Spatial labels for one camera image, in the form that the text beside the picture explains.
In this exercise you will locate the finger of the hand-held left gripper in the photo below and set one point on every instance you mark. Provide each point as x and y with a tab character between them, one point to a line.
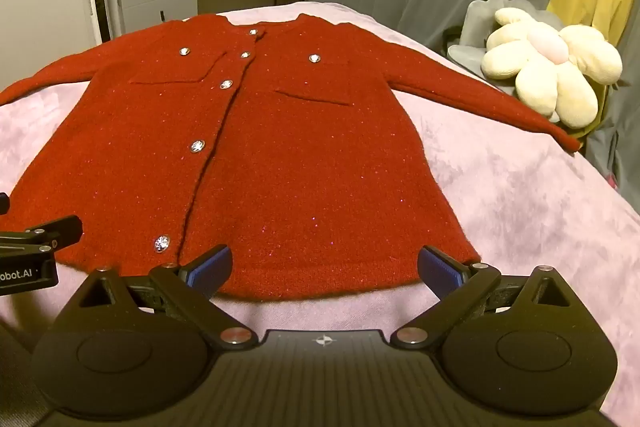
55	232

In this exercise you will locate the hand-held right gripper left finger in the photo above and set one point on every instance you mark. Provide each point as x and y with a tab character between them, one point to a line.
212	268

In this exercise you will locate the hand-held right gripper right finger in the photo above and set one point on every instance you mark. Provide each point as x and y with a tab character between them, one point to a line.
440	269

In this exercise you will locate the red knit cardigan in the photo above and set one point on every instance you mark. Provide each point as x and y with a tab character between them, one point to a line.
300	157

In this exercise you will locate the pink fuzzy blanket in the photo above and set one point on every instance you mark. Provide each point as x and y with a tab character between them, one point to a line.
500	182

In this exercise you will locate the cream flower plush pillow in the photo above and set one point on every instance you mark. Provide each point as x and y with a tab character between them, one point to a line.
545	62

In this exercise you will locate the grey cushion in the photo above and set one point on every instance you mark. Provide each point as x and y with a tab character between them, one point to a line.
472	32

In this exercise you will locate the grey drawer cabinet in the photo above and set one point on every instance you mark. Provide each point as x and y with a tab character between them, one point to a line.
155	2

